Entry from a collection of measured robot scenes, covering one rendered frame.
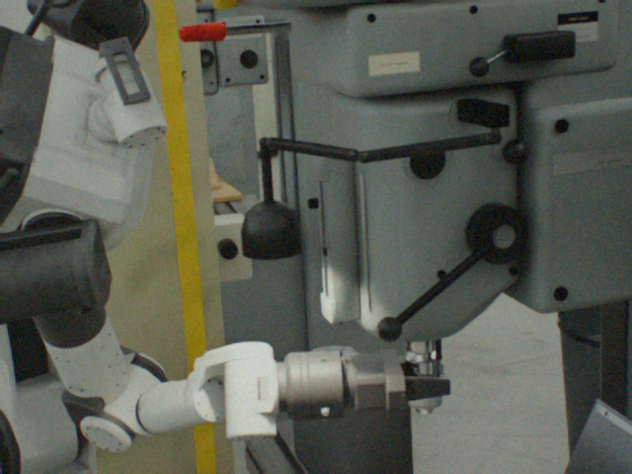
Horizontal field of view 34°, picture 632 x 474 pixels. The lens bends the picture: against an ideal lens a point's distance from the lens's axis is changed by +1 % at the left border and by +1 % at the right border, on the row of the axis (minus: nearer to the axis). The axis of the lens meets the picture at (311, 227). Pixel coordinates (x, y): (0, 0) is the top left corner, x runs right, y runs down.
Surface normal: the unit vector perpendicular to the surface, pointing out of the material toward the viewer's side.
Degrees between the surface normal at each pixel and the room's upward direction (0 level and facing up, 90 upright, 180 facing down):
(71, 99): 58
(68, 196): 96
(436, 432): 0
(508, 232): 90
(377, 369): 1
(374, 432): 90
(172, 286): 90
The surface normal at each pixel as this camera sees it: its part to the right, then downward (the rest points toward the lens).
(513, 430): -0.06, -0.97
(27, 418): 0.63, 0.02
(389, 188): -0.36, 0.25
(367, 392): 0.04, 0.25
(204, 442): 0.31, 0.22
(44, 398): 0.65, 0.25
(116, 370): 0.93, 0.20
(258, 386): 0.01, -0.29
